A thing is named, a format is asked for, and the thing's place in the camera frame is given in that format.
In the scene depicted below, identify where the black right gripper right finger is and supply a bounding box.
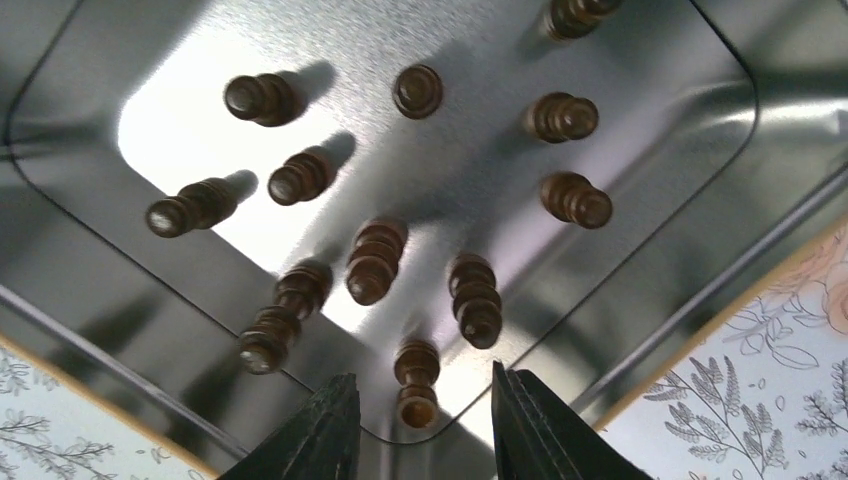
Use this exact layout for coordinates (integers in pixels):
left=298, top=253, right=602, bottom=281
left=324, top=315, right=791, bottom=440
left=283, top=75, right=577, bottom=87
left=491, top=361, right=650, bottom=480

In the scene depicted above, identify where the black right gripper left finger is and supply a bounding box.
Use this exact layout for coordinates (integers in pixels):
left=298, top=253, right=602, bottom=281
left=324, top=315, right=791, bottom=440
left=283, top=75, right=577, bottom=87
left=219, top=373, right=361, bottom=480

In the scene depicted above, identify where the dark chess piece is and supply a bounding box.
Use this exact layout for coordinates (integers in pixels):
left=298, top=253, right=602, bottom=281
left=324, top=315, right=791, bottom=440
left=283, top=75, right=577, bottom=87
left=346, top=218, right=408, bottom=306
left=238, top=260, right=333, bottom=375
left=448, top=253, right=503, bottom=350
left=394, top=340, right=441, bottom=430

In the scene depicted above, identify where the dark chess piece in tin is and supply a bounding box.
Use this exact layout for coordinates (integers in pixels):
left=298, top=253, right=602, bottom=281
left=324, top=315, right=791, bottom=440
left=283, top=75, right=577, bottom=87
left=448, top=253, right=503, bottom=350
left=346, top=218, right=408, bottom=306
left=238, top=260, right=333, bottom=375

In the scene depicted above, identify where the floral table mat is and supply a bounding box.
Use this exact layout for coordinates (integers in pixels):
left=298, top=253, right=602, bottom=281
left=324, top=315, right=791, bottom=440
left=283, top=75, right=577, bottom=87
left=1, top=226, right=847, bottom=479

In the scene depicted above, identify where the dark pawn in tin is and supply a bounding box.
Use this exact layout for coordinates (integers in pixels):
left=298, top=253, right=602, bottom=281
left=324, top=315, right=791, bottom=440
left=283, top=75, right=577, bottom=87
left=223, top=73, right=302, bottom=127
left=144, top=177, right=238, bottom=238
left=542, top=0, right=623, bottom=41
left=540, top=172, right=613, bottom=229
left=523, top=92, right=599, bottom=144
left=392, top=64, right=444, bottom=120
left=267, top=151, right=335, bottom=206

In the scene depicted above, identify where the yellow metal tin box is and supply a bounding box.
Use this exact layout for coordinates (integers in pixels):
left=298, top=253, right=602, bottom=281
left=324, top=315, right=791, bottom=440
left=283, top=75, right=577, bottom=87
left=1, top=1, right=847, bottom=479

